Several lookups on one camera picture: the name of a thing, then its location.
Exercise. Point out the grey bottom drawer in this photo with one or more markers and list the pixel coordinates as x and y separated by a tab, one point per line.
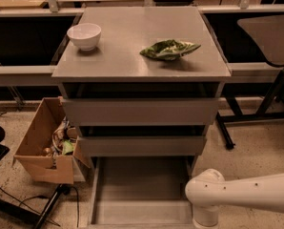
140	192

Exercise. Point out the grey drawer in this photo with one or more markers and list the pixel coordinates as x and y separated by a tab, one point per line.
142	145
140	192
140	112

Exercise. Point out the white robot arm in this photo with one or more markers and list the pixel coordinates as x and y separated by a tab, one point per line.
207	191

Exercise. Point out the grey drawer cabinet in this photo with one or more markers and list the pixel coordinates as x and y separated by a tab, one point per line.
117	70

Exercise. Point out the grey middle drawer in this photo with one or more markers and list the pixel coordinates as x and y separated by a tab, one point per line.
142	145

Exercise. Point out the grey top drawer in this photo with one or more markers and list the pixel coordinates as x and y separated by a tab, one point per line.
140	112

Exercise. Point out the green leaf-shaped dish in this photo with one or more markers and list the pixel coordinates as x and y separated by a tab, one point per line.
169	50

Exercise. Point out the clutter inside cardboard box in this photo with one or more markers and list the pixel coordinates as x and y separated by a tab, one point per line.
63	140

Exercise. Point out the white ceramic bowl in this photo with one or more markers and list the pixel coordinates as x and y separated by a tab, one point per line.
84	36

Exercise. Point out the brown cardboard box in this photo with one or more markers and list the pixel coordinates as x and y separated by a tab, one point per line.
53	169

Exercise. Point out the black tripod stand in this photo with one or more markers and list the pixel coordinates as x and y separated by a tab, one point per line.
60	189

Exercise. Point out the grey tilted board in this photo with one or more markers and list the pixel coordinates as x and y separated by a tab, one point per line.
267	32

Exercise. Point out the black table leg frame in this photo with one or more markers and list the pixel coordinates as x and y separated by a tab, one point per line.
275	93

